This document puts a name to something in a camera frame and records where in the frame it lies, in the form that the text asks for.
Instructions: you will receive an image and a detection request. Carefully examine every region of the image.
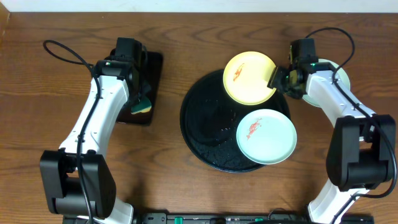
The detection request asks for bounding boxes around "green yellow sponge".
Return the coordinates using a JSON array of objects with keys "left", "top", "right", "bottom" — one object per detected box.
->
[{"left": 131, "top": 96, "right": 152, "bottom": 114}]

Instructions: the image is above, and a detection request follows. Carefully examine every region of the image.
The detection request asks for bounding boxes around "light blue plate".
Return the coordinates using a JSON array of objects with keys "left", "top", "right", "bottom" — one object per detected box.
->
[
  {"left": 302, "top": 58, "right": 351, "bottom": 108},
  {"left": 236, "top": 109, "right": 297, "bottom": 165}
]

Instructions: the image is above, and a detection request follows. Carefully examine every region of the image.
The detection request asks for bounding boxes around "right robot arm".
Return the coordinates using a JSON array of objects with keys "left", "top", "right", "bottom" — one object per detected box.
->
[{"left": 267, "top": 62, "right": 397, "bottom": 223}]

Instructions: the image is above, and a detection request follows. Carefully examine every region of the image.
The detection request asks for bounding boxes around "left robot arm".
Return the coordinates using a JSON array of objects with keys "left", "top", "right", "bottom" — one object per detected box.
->
[{"left": 39, "top": 57, "right": 150, "bottom": 223}]

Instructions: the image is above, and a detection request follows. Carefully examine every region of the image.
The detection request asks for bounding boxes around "black rectangular tray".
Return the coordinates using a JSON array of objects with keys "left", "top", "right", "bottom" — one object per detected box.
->
[{"left": 116, "top": 49, "right": 164, "bottom": 126}]

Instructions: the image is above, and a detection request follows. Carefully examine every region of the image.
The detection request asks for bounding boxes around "round black tray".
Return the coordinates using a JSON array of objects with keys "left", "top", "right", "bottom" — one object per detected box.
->
[{"left": 180, "top": 69, "right": 290, "bottom": 173}]

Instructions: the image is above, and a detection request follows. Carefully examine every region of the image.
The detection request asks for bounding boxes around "yellow plate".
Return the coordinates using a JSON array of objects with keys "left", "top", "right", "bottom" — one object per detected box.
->
[{"left": 223, "top": 51, "right": 276, "bottom": 106}]

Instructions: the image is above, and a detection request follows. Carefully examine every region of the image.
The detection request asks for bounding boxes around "right black cable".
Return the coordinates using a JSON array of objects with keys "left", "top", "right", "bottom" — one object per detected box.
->
[{"left": 304, "top": 27, "right": 398, "bottom": 224}]

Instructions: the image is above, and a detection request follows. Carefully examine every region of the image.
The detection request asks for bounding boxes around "black cable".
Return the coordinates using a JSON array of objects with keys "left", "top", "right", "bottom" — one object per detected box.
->
[
  {"left": 304, "top": 27, "right": 398, "bottom": 224},
  {"left": 42, "top": 39, "right": 103, "bottom": 224}
]

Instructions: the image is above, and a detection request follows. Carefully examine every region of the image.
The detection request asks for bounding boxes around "left black cable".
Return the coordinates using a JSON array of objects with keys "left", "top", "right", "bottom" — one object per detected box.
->
[{"left": 42, "top": 39, "right": 103, "bottom": 224}]

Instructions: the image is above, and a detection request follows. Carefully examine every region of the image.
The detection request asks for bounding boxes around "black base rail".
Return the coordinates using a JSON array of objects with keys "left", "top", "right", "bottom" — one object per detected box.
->
[{"left": 62, "top": 212, "right": 375, "bottom": 224}]

